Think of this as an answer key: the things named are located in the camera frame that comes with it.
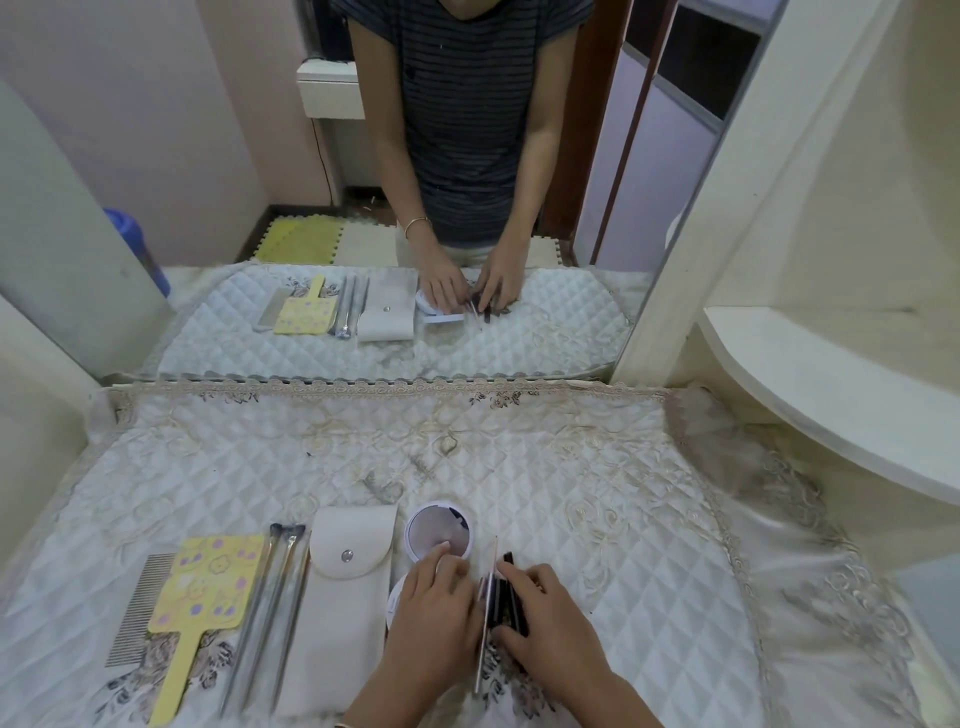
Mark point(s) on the cream curved shelf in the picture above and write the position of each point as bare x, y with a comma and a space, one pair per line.
825, 390

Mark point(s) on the blue plastic container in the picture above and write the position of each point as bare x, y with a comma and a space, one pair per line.
139, 247

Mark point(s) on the person's right thumb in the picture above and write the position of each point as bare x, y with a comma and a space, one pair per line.
514, 639

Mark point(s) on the cream vanity frame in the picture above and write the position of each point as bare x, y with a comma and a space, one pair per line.
735, 187

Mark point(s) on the large wall mirror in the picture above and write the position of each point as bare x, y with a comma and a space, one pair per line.
225, 112

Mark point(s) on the yellow floral hand mirror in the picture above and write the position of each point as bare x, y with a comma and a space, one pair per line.
204, 585

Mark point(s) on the grey metal comb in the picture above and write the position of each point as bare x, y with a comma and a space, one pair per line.
139, 607

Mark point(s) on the person's left forearm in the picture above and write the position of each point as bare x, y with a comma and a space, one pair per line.
397, 709

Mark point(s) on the person's left hand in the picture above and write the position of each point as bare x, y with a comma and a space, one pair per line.
435, 630

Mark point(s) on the person's right forearm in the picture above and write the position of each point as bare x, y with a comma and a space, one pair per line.
607, 705

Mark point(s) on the black cosmetic pens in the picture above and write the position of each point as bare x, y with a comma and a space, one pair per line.
504, 607

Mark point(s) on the thin silver makeup tool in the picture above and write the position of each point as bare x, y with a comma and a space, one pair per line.
480, 664

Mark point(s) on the person's left fingers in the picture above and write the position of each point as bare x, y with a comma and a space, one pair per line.
446, 574

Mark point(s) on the white round compact mirror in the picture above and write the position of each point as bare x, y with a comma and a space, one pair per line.
435, 525

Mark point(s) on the white snap pouch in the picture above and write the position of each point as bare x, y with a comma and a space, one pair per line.
337, 622

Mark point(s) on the person's right hand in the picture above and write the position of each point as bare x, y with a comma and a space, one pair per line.
559, 637

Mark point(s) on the white quilted table cover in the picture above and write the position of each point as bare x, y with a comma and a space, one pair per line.
600, 487

